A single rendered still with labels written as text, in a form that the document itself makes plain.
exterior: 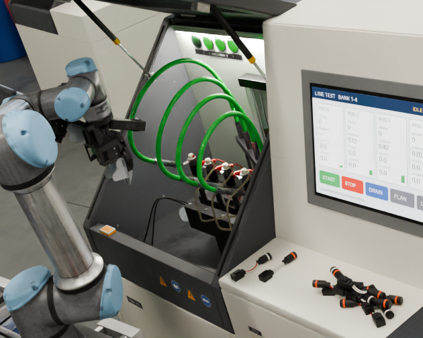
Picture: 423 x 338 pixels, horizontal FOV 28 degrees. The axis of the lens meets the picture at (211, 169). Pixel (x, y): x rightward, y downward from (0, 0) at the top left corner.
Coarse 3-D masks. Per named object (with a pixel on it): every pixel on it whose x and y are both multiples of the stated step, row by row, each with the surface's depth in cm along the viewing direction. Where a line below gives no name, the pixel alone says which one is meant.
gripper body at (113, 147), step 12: (108, 120) 211; (84, 132) 213; (96, 132) 212; (108, 132) 214; (84, 144) 216; (96, 144) 213; (108, 144) 212; (120, 144) 215; (96, 156) 216; (108, 156) 213
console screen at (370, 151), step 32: (320, 96) 202; (352, 96) 193; (384, 96) 186; (416, 96) 179; (320, 128) 204; (352, 128) 196; (384, 128) 189; (416, 128) 181; (320, 160) 207; (352, 160) 199; (384, 160) 191; (416, 160) 184; (320, 192) 210; (352, 192) 202; (384, 192) 194; (416, 192) 186; (384, 224) 196; (416, 224) 189
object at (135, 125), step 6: (114, 120) 214; (120, 120) 215; (126, 120) 217; (132, 120) 219; (138, 120) 220; (114, 126) 214; (120, 126) 215; (126, 126) 216; (132, 126) 218; (138, 126) 219; (144, 126) 220
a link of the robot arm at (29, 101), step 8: (16, 96) 202; (24, 96) 200; (32, 96) 200; (8, 104) 192; (16, 104) 193; (24, 104) 195; (32, 104) 198; (40, 104) 198; (0, 112) 185; (40, 112) 199; (48, 120) 202
